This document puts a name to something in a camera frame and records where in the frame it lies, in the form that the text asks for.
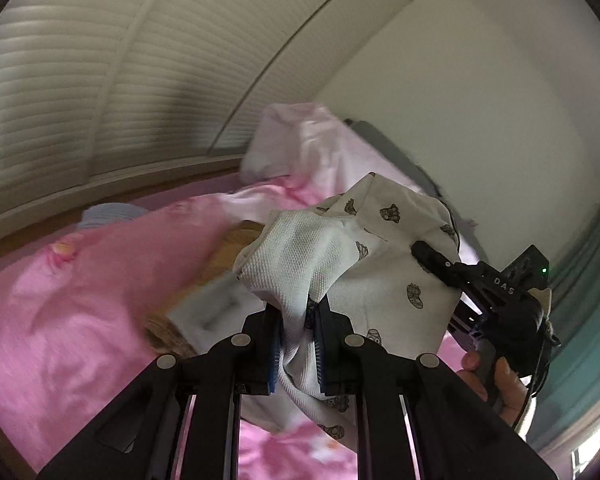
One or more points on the white window blinds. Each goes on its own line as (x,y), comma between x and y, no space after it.
(190,60)

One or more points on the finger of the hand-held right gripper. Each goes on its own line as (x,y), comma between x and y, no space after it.
(437,260)

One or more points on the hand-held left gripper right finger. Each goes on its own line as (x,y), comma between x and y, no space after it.
(323,355)

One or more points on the teal curtain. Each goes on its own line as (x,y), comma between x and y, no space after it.
(585,285)

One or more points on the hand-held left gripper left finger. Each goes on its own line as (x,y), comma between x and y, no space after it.
(274,355)

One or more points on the blue-grey cloth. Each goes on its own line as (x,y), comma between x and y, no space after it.
(107,215)

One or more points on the white louvered closet door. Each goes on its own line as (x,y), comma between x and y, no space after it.
(55,110)

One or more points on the white printed black-trimmed garment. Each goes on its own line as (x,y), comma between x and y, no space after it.
(380,285)

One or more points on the person's right hand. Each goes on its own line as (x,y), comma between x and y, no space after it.
(510,390)

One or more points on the pink floral duvet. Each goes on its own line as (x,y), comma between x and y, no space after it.
(80,310)

